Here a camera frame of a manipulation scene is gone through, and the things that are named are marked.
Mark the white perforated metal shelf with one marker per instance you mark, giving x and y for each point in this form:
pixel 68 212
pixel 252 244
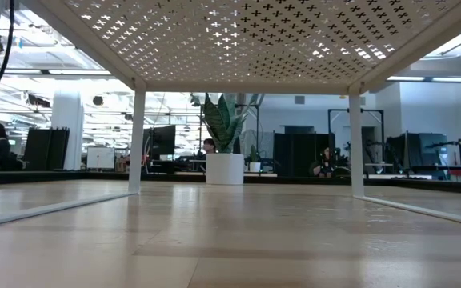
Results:
pixel 234 40

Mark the black aluminium table frame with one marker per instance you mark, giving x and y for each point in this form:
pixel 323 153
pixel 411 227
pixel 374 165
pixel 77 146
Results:
pixel 414 185

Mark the black gantry frame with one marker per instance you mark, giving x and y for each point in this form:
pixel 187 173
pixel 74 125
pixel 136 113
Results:
pixel 374 110

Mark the artificial plant in white pot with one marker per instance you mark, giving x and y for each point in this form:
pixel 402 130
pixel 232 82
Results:
pixel 224 170

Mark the white round column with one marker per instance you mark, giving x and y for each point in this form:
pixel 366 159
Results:
pixel 67 120

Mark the black partition panel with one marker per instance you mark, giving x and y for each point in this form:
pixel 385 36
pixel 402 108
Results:
pixel 294 156
pixel 38 150

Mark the black computer monitor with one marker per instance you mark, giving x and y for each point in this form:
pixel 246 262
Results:
pixel 162 140

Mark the black round ceiling speaker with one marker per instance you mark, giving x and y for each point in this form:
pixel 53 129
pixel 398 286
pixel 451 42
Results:
pixel 98 100

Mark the white cabinet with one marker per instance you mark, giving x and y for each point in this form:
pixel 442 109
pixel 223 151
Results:
pixel 100 158

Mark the small plant in white pot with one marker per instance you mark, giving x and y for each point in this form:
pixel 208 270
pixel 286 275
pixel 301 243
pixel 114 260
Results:
pixel 254 166

